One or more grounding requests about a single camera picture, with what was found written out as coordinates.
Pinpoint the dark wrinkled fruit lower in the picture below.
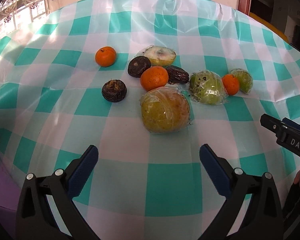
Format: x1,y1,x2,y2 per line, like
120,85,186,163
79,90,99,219
101,80,127,102

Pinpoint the teal white checkered tablecloth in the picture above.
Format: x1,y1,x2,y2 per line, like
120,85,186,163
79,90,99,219
0,0,300,239

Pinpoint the small orange mandarin far left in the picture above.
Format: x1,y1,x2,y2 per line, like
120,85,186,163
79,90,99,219
95,46,117,67

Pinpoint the dark brown date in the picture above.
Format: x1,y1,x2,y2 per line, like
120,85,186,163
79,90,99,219
166,65,189,85

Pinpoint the dark wrinkled fruit upper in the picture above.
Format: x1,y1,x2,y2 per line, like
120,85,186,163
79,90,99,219
127,56,151,78

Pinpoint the floral lace curtain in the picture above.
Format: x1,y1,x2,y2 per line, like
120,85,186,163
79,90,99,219
0,0,57,39

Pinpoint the purple box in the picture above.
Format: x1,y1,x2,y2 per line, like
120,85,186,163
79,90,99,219
0,159,20,239

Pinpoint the small orange mandarin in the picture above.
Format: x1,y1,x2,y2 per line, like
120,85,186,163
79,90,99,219
222,74,239,96
95,46,117,67

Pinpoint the halved pear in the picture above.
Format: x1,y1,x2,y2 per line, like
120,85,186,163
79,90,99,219
136,45,177,67

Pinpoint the small orange mandarin right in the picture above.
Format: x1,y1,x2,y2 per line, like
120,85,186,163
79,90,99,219
222,74,239,96

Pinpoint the green fruit half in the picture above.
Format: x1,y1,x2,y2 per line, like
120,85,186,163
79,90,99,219
230,68,253,94

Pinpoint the dark wrinkled fruit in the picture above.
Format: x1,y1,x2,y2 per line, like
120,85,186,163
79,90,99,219
127,56,151,78
101,80,127,102

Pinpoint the wrapped green apple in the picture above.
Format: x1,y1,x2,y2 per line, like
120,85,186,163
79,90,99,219
189,70,228,105

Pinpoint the yellow-green large fruit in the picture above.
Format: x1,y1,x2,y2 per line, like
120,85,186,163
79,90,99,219
140,86,191,133

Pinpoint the large orange mandarin centre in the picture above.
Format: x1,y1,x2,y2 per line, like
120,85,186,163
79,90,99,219
140,66,168,92

